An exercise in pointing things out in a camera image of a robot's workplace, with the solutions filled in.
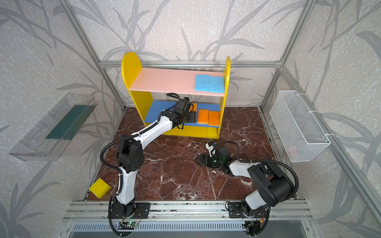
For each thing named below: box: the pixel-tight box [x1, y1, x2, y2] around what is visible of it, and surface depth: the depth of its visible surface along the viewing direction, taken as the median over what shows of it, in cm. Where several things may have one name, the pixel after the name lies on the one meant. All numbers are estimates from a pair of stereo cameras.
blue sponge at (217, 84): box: [209, 75, 225, 94], surface depth 75 cm
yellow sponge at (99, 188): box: [88, 177, 112, 199], surface depth 82 cm
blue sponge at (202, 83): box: [194, 74, 211, 92], surface depth 77 cm
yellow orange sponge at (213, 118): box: [208, 110, 220, 126], surface depth 95 cm
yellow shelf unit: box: [121, 51, 231, 139], surface depth 79 cm
